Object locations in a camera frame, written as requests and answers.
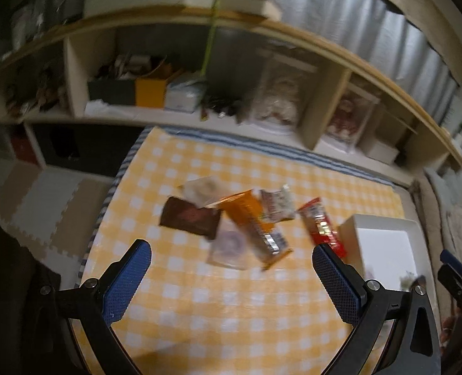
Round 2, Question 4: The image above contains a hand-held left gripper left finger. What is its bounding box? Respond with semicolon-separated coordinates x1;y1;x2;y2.
39;238;152;375

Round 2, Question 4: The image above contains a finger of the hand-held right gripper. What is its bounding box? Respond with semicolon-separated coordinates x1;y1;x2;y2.
439;249;462;287
437;263;462;313

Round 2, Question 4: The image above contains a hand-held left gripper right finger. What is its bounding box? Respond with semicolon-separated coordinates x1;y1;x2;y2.
312;243;443;375

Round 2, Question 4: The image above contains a white shallow cardboard box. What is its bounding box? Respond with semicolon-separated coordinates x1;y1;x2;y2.
338;214;437;360

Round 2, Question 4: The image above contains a red snack packet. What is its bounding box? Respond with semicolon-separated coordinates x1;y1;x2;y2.
297;198;348;258

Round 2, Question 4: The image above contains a dark brown snack packet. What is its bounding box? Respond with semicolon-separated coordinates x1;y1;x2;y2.
159;196;223;241

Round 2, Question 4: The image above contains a white bear print packet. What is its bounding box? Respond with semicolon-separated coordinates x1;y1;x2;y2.
259;185;296;223

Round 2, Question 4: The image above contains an orange snack packet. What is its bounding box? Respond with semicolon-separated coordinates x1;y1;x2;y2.
215;189;293;272

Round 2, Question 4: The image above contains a clear packet purple pastry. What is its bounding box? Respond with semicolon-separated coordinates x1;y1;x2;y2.
207;217;251;270

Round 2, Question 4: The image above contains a clear packet pale pastry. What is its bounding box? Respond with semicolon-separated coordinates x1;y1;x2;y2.
178;177;224;208

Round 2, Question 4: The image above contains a grey blue blanket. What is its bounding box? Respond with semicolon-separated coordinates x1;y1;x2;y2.
428;166;462;212

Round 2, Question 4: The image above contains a yellow checkered tablecloth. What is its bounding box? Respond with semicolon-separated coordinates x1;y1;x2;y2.
76;125;405;375

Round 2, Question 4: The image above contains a foam puzzle floor mat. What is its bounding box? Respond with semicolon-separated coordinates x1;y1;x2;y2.
0;160;114;270

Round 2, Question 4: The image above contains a right doll in case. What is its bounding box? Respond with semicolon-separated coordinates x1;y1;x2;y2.
321;84;380;153

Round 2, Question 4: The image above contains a doll in case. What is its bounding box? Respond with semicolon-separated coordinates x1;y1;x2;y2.
321;84;380;153
241;49;317;133

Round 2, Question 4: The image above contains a pink dress doll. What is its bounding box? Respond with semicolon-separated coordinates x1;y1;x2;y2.
327;94;372;137

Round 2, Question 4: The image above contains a red box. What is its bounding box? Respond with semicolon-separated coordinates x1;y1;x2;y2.
11;137;38;165

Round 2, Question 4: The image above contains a left doll in case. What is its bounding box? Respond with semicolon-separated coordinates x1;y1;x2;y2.
241;49;317;133

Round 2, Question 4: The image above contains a long wooden shelf unit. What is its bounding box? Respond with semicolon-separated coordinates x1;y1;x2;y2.
0;6;462;188

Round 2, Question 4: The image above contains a white crumpled cloth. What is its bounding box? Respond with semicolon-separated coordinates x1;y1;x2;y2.
84;99;138;117

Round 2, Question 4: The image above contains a yellow box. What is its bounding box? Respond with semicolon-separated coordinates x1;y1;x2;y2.
135;78;169;109

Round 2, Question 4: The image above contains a dark green box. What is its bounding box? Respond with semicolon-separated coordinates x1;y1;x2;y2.
88;79;137;106

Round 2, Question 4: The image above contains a tissue box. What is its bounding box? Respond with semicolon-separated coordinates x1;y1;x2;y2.
164;73;208;114

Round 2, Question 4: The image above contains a white dress doll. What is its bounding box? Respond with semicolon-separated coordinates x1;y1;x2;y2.
250;76;300;123

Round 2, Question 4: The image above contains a beige printed valance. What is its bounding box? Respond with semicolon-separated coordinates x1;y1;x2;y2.
344;0;462;83

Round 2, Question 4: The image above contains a green ribbon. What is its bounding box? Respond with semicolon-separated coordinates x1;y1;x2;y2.
200;2;218;77

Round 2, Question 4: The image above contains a grey curtain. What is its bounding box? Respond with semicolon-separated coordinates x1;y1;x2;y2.
200;0;460;133

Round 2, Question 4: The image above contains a thick book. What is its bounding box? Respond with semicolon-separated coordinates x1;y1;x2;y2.
217;0;283;21

